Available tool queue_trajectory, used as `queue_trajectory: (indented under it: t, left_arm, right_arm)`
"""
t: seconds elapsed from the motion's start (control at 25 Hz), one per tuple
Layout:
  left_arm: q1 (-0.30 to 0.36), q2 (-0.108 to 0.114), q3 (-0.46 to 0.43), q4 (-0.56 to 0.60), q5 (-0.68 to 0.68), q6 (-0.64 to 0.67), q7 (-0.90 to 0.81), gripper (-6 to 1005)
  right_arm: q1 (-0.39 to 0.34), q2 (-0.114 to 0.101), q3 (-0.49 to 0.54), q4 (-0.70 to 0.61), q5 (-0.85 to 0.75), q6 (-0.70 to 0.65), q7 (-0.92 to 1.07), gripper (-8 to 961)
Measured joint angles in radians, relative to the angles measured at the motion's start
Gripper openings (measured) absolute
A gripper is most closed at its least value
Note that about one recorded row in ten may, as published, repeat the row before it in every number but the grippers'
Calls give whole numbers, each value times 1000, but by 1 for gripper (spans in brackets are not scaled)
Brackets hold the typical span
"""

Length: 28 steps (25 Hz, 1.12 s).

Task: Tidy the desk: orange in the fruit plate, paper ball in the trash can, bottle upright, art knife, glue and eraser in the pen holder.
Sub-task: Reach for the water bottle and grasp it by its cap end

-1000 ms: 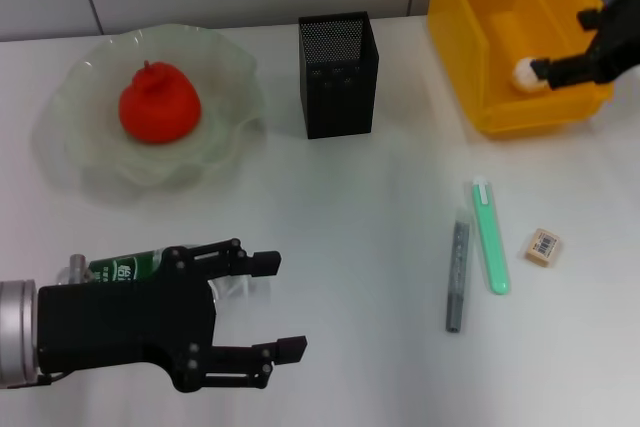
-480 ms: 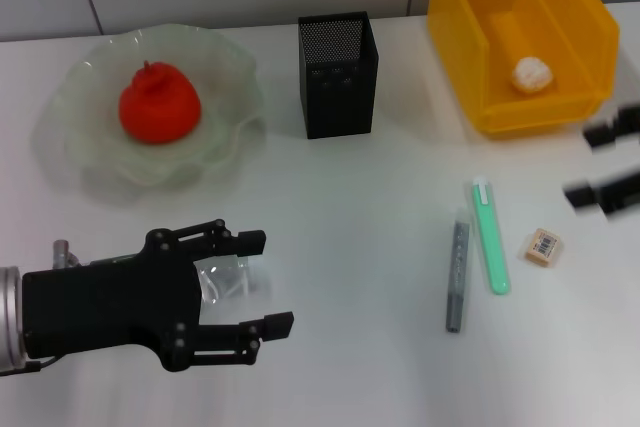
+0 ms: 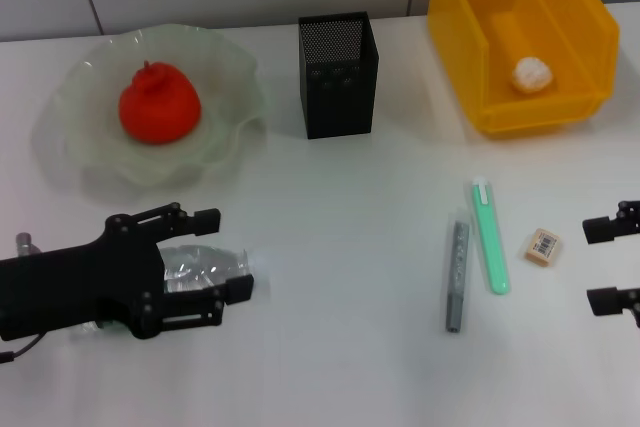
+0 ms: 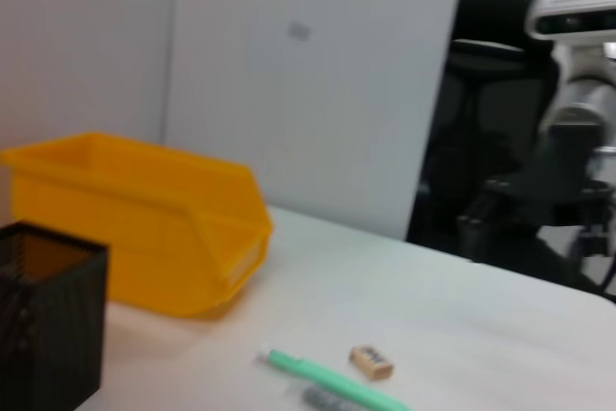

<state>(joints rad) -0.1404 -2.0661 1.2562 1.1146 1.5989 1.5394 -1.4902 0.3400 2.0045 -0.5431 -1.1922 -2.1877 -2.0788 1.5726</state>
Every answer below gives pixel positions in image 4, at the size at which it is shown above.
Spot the mint green pen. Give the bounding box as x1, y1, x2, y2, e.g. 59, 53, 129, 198
257, 348, 411, 411

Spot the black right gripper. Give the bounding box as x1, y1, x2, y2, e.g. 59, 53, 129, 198
458, 123, 616, 264

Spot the black mesh pen holder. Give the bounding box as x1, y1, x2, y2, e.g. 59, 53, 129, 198
0, 220, 110, 411

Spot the yellow plastic storage bin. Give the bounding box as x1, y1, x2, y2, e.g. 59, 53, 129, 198
0, 131, 274, 321

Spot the black office chair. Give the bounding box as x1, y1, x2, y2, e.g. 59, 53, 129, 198
406, 0, 616, 304

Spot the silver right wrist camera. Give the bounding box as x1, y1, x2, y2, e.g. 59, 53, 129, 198
526, 0, 616, 42

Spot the beige eraser with barcode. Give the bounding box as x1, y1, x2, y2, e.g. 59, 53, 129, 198
348, 344, 396, 382

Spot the grey glitter pen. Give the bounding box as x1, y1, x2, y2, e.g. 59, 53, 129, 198
301, 384, 370, 411

